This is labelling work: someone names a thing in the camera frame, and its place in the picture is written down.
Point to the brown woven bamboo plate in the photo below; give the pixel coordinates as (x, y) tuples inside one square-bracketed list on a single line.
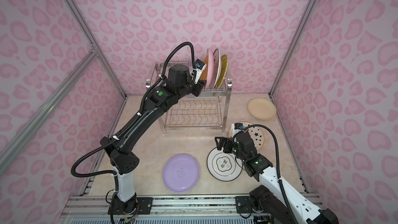
[(203, 76)]

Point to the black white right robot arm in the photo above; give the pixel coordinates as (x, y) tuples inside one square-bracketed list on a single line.
[(274, 196)]

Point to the stainless steel dish rack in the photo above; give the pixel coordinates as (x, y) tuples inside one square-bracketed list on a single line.
[(209, 110)]

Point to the pink bear plate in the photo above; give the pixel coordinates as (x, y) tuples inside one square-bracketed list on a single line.
[(210, 68)]

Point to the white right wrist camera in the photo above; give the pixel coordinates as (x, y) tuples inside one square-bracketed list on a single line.
[(235, 128)]

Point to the white plate orange sunburst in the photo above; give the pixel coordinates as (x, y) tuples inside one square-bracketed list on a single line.
[(217, 67)]

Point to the green rimmed woven bamboo plate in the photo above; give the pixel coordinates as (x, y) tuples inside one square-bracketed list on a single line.
[(223, 72)]

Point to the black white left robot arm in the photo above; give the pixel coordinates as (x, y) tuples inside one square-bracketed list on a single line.
[(172, 85)]

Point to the purple bear plate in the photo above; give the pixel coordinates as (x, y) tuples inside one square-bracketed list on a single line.
[(181, 173)]

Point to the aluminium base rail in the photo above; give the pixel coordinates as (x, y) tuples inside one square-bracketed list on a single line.
[(172, 209)]

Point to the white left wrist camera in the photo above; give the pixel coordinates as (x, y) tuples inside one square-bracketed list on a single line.
[(198, 67)]

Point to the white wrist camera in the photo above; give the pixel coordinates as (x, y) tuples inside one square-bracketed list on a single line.
[(235, 128), (198, 67)]

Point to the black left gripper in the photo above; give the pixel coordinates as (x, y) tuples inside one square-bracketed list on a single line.
[(198, 87)]

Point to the cream round plate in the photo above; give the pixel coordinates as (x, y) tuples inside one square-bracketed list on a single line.
[(262, 109)]

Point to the white plate dark rim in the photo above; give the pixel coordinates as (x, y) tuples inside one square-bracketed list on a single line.
[(224, 166)]

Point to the orange rimmed star plate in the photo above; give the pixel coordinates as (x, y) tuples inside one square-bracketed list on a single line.
[(256, 135)]

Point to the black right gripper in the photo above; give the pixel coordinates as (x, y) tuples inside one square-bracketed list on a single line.
[(228, 141)]

